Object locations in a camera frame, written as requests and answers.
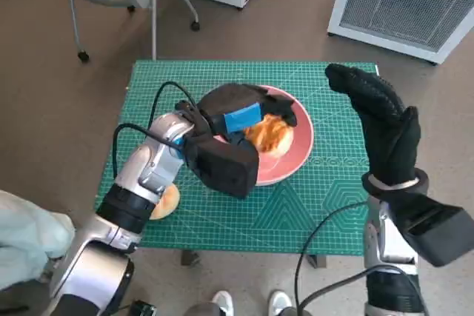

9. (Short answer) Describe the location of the pale blue cloth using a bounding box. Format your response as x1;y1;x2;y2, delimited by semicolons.
0;189;75;291

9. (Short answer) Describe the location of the white shoe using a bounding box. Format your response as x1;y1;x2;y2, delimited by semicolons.
212;289;234;316
267;289;292;316

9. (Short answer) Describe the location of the pink bowl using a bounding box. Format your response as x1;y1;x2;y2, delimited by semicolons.
201;85;315;187

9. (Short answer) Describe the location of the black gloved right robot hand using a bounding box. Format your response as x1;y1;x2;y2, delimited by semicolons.
324;63;422;187

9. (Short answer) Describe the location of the green cutting mat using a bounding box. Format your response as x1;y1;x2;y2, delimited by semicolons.
95;59;382;257

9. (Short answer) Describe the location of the round toy bread bun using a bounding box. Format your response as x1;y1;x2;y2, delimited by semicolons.
147;184;181;221

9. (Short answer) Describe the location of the white metal stand frame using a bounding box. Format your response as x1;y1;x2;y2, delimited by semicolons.
107;0;178;60

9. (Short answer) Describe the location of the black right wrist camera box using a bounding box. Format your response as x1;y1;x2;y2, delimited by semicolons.
392;192;474;268

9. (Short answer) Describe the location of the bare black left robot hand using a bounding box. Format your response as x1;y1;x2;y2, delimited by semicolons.
198;84;299;149

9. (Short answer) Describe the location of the black electronics box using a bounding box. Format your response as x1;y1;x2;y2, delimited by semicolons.
129;299;156;316

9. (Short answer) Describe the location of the white ventilated appliance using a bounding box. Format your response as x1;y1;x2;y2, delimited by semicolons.
327;0;474;65

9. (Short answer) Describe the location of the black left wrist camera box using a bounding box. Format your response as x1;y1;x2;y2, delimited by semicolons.
184;134;260;201

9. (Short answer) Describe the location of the orange striped toy bread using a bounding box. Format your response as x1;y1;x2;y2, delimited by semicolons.
242;114;296;158

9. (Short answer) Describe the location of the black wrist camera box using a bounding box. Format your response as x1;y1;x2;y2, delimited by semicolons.
184;134;260;201
392;192;474;268

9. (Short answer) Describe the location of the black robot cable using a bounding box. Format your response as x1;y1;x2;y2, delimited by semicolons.
296;269;430;316
111;122;181;181
149;81;198;129
295;200;368;316

